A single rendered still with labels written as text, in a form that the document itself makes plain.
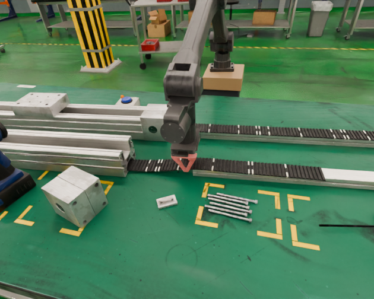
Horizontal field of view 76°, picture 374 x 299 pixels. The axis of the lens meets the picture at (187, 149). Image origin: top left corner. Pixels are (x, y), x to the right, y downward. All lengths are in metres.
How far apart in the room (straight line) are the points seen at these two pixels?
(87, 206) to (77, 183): 0.06
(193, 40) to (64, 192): 0.47
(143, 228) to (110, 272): 0.12
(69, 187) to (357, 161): 0.81
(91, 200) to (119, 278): 0.19
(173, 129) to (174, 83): 0.10
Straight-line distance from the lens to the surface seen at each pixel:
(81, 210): 0.63
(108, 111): 0.95
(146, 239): 0.59
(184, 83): 0.54
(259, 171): 0.69
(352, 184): 0.78
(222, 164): 0.70
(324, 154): 0.87
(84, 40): 4.15
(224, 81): 1.19
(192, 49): 0.62
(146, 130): 0.85
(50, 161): 0.83
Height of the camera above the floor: 1.28
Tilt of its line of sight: 38 degrees down
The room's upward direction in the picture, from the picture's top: 4 degrees counter-clockwise
